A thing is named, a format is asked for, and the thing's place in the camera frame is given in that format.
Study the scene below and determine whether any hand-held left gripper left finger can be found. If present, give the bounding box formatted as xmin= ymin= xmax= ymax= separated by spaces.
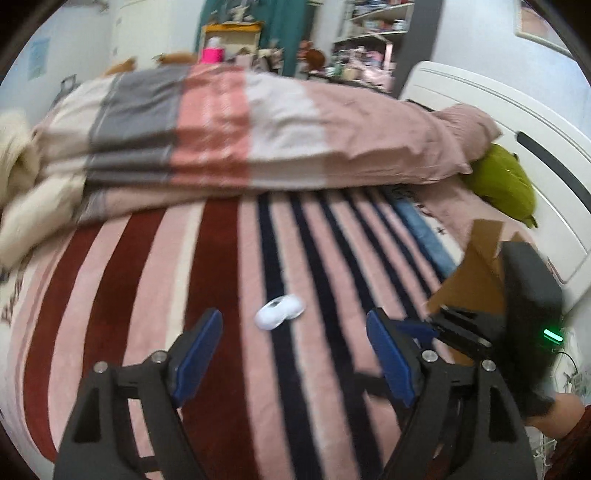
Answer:
xmin=53 ymin=308 xmax=225 ymax=480

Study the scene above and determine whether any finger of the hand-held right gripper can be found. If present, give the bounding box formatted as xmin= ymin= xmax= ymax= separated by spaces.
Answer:
xmin=401 ymin=320 xmax=494 ymax=361
xmin=438 ymin=305 xmax=504 ymax=335

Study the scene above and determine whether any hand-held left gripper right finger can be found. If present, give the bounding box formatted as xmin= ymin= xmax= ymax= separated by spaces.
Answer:
xmin=366 ymin=308 xmax=539 ymax=480

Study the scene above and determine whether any brown cardboard box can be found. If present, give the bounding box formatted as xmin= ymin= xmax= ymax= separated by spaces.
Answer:
xmin=427 ymin=220 xmax=536 ymax=365

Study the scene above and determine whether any white blue contact lens case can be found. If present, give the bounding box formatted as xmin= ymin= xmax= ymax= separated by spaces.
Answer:
xmin=255 ymin=294 xmax=306 ymax=330

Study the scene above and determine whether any person's right forearm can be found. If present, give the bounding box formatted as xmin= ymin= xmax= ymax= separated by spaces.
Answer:
xmin=524 ymin=394 xmax=591 ymax=480

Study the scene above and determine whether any striped plush blanket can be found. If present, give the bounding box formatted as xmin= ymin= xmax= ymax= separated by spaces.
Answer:
xmin=0 ymin=187 xmax=568 ymax=480

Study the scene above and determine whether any green plush toy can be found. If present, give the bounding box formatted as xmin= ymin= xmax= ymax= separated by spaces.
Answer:
xmin=464 ymin=143 xmax=539 ymax=229

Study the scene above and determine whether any white bed headboard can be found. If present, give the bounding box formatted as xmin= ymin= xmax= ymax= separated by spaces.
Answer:
xmin=399 ymin=60 xmax=591 ymax=333

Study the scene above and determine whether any pink striped pillow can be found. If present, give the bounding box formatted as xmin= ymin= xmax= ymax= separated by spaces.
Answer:
xmin=436 ymin=104 xmax=503 ymax=176

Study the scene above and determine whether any white puffy quilt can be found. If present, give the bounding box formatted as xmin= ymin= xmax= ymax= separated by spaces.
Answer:
xmin=0 ymin=178 xmax=88 ymax=268

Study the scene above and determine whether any pink grey striped duvet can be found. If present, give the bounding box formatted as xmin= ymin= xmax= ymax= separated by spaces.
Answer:
xmin=32 ymin=65 xmax=476 ymax=227

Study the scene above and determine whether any tall cluttered bookshelf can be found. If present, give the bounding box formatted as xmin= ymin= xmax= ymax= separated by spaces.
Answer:
xmin=332 ymin=0 xmax=444 ymax=100

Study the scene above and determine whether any yellow wooden shelf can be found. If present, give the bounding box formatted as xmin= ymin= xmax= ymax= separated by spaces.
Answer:
xmin=202 ymin=23 xmax=264 ymax=63

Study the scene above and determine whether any white door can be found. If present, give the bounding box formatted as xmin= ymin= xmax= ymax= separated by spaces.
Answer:
xmin=111 ymin=0 xmax=162 ymax=70

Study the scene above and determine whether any teal curtain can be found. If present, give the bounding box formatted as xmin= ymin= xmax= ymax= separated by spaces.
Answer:
xmin=194 ymin=0 xmax=308 ymax=77

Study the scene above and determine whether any framed wall picture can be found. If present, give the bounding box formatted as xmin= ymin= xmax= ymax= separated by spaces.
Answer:
xmin=515 ymin=4 xmax=573 ymax=56

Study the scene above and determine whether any blue wall poster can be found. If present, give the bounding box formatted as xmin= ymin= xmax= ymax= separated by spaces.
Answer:
xmin=28 ymin=38 xmax=51 ymax=77

